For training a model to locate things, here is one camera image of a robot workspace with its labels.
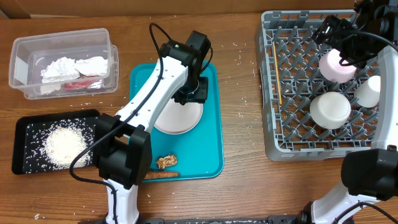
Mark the clear plastic waste bin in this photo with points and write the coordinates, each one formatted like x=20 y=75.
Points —
x=30 y=55

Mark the grey dishwasher rack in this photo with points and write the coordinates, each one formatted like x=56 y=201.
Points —
x=290 y=134

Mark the wooden chopstick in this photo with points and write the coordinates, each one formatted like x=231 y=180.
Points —
x=277 y=74

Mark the black rectangular tray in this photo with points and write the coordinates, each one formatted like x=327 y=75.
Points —
x=31 y=132

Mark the orange carrot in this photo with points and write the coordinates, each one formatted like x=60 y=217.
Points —
x=160 y=175

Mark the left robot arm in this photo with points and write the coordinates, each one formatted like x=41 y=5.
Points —
x=122 y=151

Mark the large pink plate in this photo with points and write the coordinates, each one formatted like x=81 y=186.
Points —
x=178 y=119

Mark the white paper cup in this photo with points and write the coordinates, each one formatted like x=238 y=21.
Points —
x=368 y=93

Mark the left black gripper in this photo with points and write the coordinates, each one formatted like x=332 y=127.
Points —
x=201 y=97

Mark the teal plastic serving tray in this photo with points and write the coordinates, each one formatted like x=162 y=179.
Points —
x=199 y=151

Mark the red snack wrapper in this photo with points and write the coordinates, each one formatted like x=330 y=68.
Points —
x=91 y=84

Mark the pale green bowl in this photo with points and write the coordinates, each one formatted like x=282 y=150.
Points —
x=330 y=110

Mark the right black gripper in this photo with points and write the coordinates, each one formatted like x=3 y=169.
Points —
x=337 y=28

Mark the white napkin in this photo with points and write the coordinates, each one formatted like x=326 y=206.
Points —
x=63 y=69
x=91 y=67

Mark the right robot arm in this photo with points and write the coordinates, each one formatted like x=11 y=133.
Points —
x=369 y=176

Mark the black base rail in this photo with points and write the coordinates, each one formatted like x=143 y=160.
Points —
x=273 y=219

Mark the gold foil wrapper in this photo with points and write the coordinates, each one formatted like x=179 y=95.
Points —
x=167 y=161

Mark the pile of white rice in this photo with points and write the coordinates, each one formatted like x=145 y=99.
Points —
x=63 y=144

